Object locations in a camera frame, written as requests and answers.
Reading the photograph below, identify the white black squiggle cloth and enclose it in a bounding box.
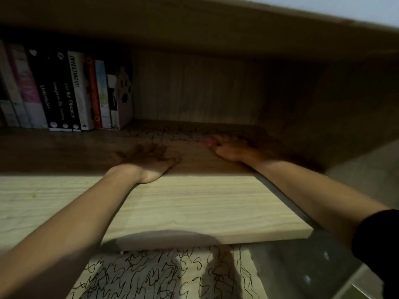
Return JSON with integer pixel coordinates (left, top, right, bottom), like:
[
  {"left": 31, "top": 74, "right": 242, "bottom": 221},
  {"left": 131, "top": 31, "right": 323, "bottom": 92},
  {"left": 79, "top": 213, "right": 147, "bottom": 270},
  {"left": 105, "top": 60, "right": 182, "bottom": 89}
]
[{"left": 66, "top": 244, "right": 260, "bottom": 299}]

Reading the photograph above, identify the dark squiggle patterned cloth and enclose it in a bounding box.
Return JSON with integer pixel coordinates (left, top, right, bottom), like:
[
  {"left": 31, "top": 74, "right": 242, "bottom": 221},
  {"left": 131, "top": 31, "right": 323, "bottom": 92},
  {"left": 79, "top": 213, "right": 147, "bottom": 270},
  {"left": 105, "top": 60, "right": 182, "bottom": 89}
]
[{"left": 123, "top": 123, "right": 223, "bottom": 144}]

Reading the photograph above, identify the person's left hand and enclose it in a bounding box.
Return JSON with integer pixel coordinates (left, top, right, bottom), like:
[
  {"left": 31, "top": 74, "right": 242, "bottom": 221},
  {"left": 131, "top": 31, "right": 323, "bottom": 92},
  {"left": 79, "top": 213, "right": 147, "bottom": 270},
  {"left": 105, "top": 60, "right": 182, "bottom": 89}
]
[{"left": 106, "top": 142, "right": 182, "bottom": 185}]

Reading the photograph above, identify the person's left forearm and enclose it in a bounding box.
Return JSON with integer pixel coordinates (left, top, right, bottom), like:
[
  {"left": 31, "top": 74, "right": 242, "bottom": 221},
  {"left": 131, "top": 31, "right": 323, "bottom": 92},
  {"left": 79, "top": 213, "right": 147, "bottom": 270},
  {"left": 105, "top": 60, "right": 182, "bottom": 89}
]
[{"left": 0, "top": 167, "right": 142, "bottom": 299}]

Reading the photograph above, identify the wooden shelf unit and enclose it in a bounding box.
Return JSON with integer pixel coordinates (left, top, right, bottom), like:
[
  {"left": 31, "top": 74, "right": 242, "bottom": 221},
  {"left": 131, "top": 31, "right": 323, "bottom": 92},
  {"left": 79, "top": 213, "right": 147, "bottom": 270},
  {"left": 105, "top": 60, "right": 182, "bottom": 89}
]
[{"left": 0, "top": 0, "right": 399, "bottom": 253}]

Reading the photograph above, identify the black sleeve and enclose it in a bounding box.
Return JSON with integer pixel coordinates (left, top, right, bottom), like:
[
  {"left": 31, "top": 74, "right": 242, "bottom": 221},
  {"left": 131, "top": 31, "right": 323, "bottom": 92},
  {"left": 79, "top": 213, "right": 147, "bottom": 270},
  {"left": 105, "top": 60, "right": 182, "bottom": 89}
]
[{"left": 352, "top": 209, "right": 399, "bottom": 299}]

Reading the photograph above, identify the row of books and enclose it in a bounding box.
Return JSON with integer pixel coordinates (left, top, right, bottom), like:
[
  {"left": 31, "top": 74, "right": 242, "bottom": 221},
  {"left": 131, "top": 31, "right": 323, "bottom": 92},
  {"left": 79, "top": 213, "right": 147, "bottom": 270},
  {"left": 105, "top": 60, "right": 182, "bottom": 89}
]
[{"left": 0, "top": 40, "right": 119, "bottom": 133}]

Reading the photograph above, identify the white paw print bookend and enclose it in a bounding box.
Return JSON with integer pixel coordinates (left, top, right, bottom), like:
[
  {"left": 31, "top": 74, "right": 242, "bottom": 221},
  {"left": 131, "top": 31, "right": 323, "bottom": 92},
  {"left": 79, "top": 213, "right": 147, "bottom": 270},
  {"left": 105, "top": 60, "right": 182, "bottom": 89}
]
[{"left": 107, "top": 66, "right": 135, "bottom": 131}]

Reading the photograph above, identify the person's right hand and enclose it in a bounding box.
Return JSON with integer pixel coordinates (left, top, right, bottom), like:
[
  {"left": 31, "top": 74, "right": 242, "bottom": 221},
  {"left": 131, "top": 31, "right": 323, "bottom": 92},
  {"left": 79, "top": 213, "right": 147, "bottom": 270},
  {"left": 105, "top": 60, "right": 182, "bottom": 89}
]
[{"left": 203, "top": 135, "right": 275, "bottom": 166}]

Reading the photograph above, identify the person's right forearm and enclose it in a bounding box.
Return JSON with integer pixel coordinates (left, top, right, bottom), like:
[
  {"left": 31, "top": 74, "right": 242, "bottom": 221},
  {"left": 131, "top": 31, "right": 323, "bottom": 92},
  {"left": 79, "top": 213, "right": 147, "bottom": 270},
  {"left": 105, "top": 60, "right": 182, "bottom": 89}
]
[{"left": 249, "top": 156, "right": 391, "bottom": 250}]

